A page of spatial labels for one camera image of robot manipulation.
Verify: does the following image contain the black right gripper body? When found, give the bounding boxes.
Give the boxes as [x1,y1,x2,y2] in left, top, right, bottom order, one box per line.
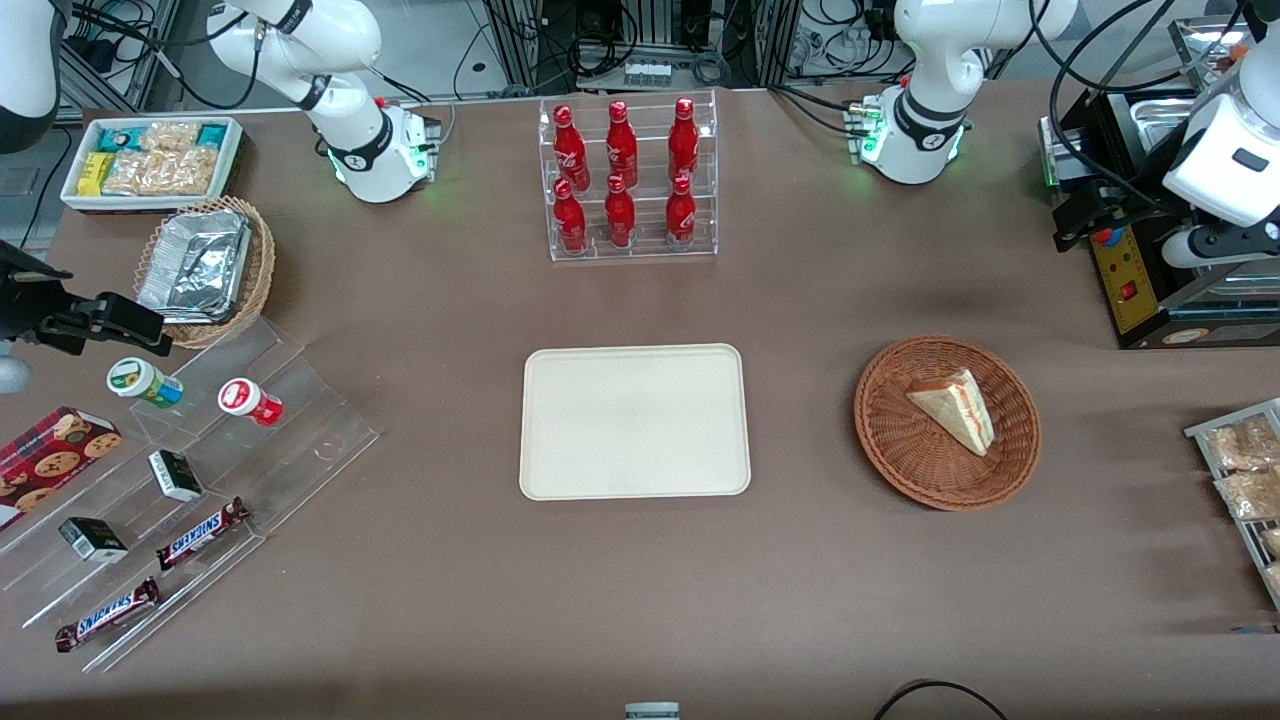
[0,241,97,347]

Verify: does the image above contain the triangular sandwich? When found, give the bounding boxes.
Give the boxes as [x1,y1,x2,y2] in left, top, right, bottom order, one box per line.
[906,368,996,457]

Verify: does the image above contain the light wicker basket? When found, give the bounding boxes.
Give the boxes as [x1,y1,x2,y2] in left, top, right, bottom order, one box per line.
[133,196,277,350]

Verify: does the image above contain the round brown wicker basket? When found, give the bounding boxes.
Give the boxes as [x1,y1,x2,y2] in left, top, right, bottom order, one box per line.
[853,335,1042,512]

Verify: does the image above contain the cream plastic tray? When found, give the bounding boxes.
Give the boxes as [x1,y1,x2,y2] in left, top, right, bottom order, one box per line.
[519,343,752,501]

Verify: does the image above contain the green lid yogurt cup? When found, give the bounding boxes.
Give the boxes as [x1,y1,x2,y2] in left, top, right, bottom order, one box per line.
[107,357,185,410]

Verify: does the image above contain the black food warmer case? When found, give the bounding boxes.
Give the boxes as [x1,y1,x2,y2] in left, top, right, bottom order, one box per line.
[1040,15,1280,351]

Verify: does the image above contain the aluminium foil container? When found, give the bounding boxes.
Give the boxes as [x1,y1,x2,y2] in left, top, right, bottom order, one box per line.
[137,210,251,323]

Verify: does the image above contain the white plastic bin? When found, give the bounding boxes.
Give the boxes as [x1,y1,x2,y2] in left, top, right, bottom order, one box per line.
[60,116,244,213]

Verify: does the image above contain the red plaid cookie box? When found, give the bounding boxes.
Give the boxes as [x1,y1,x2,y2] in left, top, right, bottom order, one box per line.
[0,406,123,531]

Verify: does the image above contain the red lid yogurt cup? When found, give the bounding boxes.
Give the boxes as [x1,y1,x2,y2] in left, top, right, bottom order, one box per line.
[218,378,284,428]

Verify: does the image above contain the large clear cracker bag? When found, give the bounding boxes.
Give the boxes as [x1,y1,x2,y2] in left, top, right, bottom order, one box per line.
[105,147,221,197]

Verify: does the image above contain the small black box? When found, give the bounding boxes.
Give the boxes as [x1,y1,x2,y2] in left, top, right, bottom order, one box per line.
[58,517,129,563]
[148,450,204,503]

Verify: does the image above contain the small clear cracker bag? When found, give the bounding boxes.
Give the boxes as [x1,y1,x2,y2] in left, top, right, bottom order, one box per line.
[140,121,201,153]

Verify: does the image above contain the clear acrylic stepped shelf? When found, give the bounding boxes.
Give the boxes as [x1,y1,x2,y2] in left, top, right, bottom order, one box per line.
[0,315,381,673]

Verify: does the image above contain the Snickers chocolate bar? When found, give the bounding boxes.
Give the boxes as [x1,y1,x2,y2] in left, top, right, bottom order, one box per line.
[155,497,250,572]
[55,577,161,653]

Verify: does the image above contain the red cola bottle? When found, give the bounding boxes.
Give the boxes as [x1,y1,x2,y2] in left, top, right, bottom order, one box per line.
[604,174,637,249]
[668,97,700,186]
[606,100,639,189]
[553,178,588,254]
[665,174,697,248]
[553,104,591,192]

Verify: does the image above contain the clear acrylic bottle rack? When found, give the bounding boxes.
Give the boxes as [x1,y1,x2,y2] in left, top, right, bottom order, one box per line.
[538,88,719,264]

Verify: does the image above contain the grey wire rack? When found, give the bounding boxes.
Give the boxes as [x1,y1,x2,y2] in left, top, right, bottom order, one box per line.
[1184,398,1280,611]

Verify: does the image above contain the black table edge cable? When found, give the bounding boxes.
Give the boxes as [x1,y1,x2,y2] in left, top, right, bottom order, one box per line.
[872,680,1011,720]

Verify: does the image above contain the aluminium equipment frame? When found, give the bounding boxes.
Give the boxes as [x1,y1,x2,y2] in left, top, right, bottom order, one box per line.
[485,0,801,93]

